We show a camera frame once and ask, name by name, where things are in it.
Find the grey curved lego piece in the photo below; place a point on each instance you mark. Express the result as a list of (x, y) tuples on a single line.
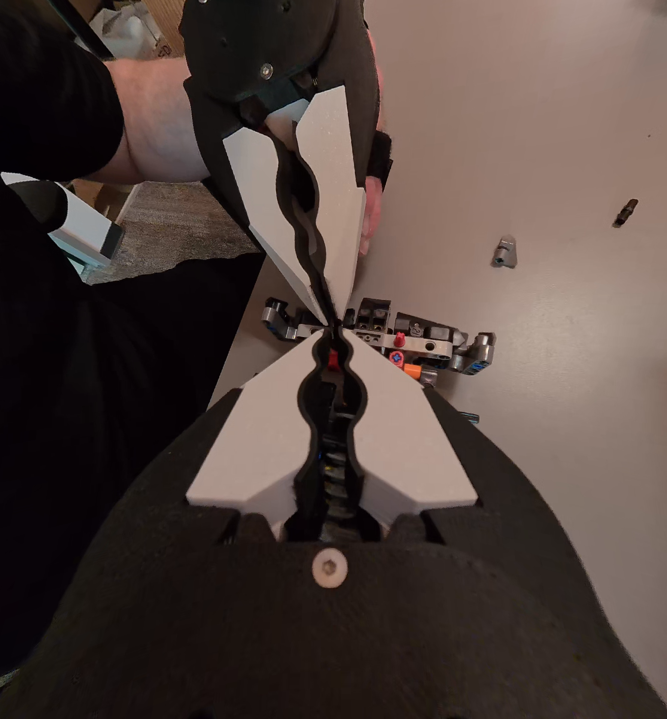
[(505, 253)]

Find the person's left forearm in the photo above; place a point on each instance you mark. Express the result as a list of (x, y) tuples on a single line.
[(154, 123)]

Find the lego car model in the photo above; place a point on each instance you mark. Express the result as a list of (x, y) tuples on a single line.
[(423, 342)]

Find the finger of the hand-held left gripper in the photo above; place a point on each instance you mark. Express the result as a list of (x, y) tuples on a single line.
[(333, 168), (255, 180)]

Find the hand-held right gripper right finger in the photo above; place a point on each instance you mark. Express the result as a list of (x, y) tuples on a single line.
[(417, 449)]

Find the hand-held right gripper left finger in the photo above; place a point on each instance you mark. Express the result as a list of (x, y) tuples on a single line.
[(243, 449)]

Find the white bar black end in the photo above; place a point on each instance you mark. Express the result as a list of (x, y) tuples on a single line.
[(81, 219)]

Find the person's left hand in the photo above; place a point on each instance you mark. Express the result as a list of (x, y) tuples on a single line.
[(374, 213)]

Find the black lego pin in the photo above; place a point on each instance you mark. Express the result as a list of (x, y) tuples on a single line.
[(625, 212)]

